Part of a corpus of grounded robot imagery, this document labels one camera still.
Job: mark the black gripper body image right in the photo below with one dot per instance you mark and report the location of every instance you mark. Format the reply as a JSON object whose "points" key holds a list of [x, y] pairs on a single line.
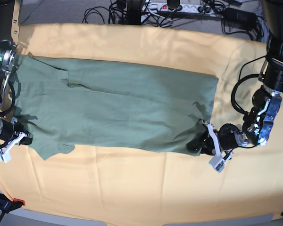
{"points": [[231, 137]]}

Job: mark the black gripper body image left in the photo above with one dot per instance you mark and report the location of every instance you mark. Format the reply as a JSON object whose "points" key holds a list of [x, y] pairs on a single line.
{"points": [[8, 132]]}

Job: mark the green T-shirt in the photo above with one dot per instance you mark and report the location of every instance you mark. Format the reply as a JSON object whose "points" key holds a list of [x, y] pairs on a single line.
{"points": [[69, 102]]}

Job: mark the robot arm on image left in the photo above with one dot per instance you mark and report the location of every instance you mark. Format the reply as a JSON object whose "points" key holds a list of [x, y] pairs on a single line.
{"points": [[7, 57]]}

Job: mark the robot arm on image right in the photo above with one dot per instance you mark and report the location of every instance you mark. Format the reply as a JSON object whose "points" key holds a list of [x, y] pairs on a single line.
{"points": [[258, 122]]}

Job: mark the blue black bar clamp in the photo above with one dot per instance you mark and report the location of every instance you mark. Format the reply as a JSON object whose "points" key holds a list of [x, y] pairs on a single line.
{"points": [[7, 205]]}

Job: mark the yellow table cloth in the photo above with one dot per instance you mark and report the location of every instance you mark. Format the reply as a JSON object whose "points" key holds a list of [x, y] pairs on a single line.
{"points": [[130, 187]]}

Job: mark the black power adapter brick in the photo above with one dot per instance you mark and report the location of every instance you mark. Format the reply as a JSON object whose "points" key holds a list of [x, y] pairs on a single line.
{"points": [[239, 16]]}

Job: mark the white power strip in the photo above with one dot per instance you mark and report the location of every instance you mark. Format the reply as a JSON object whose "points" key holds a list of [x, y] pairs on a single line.
{"points": [[183, 8]]}

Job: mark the black monitor stand post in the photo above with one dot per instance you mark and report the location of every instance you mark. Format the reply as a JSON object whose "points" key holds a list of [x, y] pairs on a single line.
{"points": [[134, 12]]}

